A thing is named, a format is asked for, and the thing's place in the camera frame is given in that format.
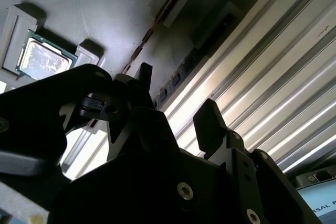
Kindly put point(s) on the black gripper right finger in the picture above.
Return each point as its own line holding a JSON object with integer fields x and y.
{"x": 210, "y": 127}

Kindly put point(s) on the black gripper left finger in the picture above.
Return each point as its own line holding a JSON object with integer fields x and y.
{"x": 39, "y": 116}

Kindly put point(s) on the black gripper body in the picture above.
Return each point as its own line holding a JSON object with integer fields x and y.
{"x": 118, "y": 203}

